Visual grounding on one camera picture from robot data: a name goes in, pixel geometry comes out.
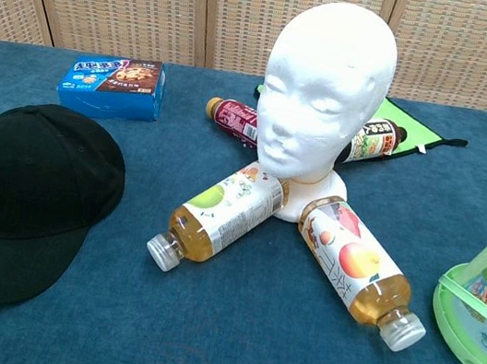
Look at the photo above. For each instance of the black baseball cap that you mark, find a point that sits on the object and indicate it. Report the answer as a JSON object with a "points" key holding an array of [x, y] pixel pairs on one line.
{"points": [[32, 184]]}

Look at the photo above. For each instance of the white foam mannequin head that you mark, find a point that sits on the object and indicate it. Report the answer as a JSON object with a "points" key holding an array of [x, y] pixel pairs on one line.
{"points": [[328, 79]]}

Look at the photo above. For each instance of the green apple tea bottle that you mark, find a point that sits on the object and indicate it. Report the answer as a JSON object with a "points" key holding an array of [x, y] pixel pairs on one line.
{"points": [[228, 217]]}

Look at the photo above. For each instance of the maroon label drink bottle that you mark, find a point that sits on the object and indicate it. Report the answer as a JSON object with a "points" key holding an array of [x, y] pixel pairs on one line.
{"points": [[235, 120]]}

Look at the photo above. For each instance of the peach tea bottle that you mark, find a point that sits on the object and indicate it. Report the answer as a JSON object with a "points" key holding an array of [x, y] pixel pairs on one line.
{"points": [[352, 261]]}

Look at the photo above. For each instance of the dark tea bottle green label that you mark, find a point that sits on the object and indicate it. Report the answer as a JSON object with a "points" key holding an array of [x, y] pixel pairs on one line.
{"points": [[374, 141]]}

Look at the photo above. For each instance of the blue cookie box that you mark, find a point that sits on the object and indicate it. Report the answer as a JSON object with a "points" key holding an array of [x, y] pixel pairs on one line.
{"points": [[108, 96]]}

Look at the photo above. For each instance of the green cloth bag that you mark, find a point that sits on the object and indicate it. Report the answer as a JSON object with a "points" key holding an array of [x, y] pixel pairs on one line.
{"points": [[414, 126]]}

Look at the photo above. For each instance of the green plastic toy bucket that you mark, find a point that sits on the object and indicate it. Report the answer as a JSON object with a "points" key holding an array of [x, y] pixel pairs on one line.
{"points": [[485, 302]]}

